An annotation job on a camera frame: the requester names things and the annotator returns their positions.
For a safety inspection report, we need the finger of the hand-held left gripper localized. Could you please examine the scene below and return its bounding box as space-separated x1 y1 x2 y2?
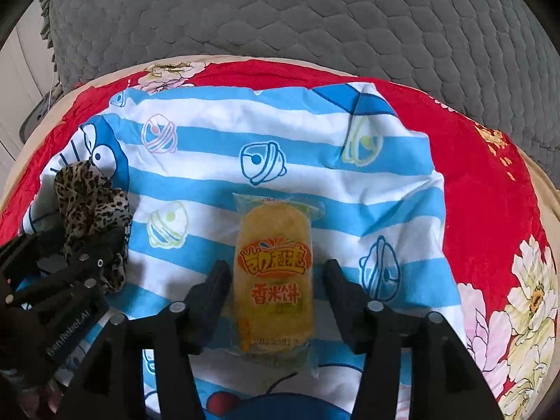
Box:
0 234 53 281
9 227 132 311

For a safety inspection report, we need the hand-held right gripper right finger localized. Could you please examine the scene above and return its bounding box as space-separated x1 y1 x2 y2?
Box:
323 259 504 420

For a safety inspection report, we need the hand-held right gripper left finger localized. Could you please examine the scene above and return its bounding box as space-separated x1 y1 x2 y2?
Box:
65 260 232 420

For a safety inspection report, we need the leopard print scrunchie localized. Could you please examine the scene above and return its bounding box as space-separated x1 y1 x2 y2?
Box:
53 161 133 292

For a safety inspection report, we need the yellow rice cracker packet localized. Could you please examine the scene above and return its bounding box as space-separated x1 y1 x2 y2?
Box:
231 192 327 370

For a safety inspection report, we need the person's left hand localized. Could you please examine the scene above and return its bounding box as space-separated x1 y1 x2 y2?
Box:
0 368 67 420

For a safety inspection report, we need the grey stool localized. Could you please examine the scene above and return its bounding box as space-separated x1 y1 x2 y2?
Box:
20 94 62 136

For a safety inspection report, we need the blue striped cartoon cloth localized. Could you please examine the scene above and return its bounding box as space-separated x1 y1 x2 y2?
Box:
17 76 471 420

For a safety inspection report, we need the red floral blanket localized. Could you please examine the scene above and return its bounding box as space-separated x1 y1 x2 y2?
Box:
0 55 560 420

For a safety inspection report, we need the white cabinet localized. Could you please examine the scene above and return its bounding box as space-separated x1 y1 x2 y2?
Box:
0 9 57 176

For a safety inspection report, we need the grey quilted sofa cover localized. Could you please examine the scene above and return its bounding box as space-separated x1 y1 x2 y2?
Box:
37 0 560 180

